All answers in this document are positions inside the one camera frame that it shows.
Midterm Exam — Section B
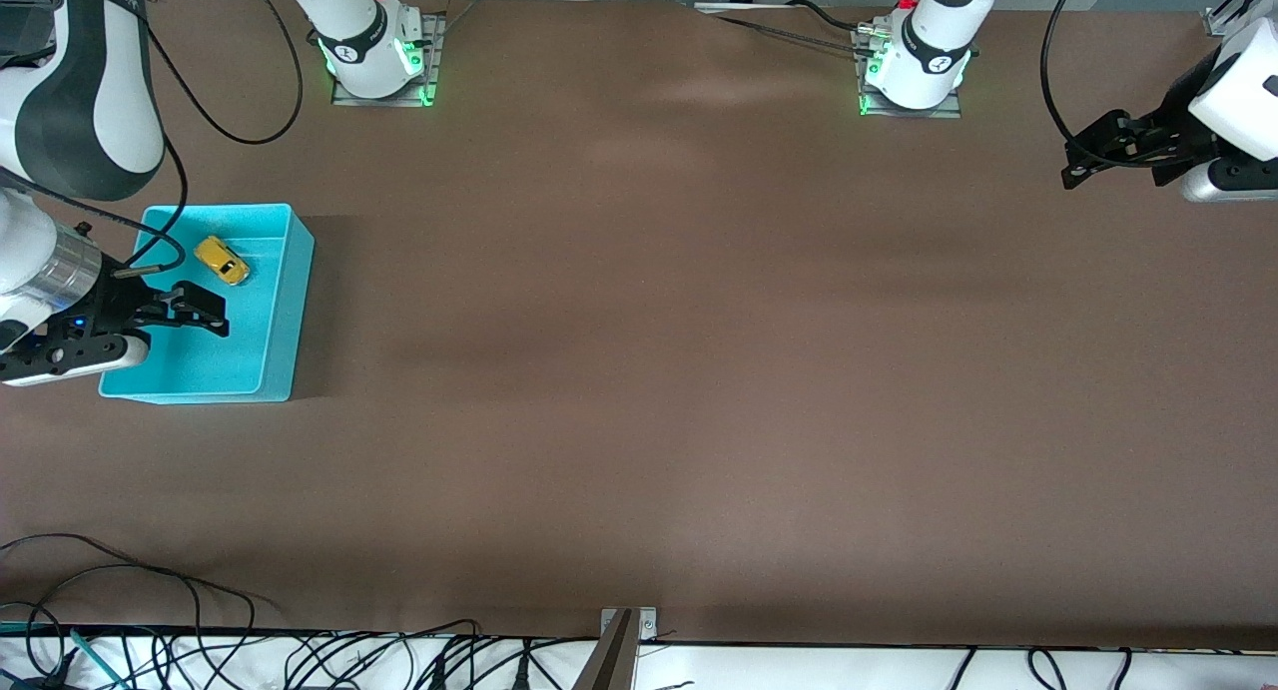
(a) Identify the yellow toy beetle car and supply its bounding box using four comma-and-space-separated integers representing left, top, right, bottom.
194, 235, 252, 288

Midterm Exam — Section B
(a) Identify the turquoise plastic bin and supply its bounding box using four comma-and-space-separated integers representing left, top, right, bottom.
98, 203, 317, 404

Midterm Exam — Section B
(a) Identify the dark metal bar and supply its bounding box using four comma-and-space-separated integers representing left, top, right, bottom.
572, 610, 637, 690

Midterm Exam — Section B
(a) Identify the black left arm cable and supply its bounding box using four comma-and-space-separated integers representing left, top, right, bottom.
1039, 0, 1144, 170

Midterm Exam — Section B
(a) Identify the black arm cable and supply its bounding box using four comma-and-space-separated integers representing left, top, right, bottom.
1039, 0, 1144, 170
140, 0, 304, 147

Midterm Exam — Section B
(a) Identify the aluminium frame corner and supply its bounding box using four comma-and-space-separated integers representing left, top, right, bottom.
1203, 0, 1278, 38

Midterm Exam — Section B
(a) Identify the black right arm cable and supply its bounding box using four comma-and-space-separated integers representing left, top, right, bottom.
140, 0, 304, 147

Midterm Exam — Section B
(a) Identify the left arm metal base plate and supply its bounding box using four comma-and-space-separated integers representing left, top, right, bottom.
854, 26, 965, 120

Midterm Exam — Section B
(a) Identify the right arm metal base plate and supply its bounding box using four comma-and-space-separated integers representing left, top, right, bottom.
330, 11, 441, 108

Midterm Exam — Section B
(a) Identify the black base cable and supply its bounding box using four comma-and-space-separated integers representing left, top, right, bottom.
787, 0, 880, 34

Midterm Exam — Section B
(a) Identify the teal handled tool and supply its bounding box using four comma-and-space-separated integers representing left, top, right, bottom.
68, 628, 131, 690

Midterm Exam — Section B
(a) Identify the grey base cable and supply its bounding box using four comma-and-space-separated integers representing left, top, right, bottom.
699, 6, 872, 58

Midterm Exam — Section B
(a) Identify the small metal bracket plate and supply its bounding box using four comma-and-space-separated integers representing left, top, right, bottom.
600, 607, 659, 642

